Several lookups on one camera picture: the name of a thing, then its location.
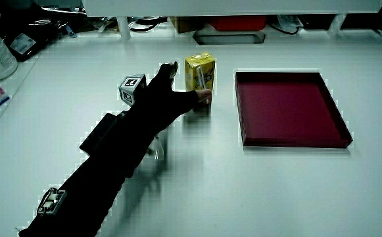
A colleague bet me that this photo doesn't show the person's left hand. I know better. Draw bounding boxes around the person's left hand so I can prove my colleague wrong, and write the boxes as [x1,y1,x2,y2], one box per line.
[118,61,213,133]

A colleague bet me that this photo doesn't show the yellow ice redtea carton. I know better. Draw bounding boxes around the yellow ice redtea carton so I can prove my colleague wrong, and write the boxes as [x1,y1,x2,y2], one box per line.
[184,51,216,107]

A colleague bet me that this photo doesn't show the person's left forearm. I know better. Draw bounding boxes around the person's left forearm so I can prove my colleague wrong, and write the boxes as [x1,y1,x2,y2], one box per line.
[18,110,166,237]

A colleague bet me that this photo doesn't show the black tracker box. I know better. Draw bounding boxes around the black tracker box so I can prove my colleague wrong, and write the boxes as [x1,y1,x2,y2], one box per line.
[79,111,128,157]

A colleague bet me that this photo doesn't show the cardboard box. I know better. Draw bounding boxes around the cardboard box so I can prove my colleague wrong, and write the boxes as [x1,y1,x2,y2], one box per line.
[170,16,211,34]

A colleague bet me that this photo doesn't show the red box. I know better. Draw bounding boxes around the red box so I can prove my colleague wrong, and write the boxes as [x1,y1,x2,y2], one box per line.
[208,15,268,32]

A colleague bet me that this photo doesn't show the white shelf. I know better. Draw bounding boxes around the white shelf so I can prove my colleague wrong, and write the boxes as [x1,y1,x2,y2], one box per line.
[82,0,382,41]

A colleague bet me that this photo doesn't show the dark red tray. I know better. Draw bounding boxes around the dark red tray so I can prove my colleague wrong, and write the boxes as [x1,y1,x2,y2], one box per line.
[233,70,354,149]

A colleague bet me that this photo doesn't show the black bag with white label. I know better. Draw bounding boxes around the black bag with white label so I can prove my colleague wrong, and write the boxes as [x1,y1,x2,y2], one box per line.
[0,0,70,63]

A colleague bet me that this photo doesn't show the small silver connector clip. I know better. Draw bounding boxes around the small silver connector clip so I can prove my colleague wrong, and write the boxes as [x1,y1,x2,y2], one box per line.
[36,186,68,217]

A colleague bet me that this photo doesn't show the white plastic bag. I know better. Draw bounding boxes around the white plastic bag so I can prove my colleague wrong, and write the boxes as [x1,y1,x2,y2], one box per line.
[275,14,305,31]

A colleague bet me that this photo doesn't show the black cable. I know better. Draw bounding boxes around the black cable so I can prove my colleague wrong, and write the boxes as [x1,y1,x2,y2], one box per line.
[268,22,302,36]
[129,17,161,33]

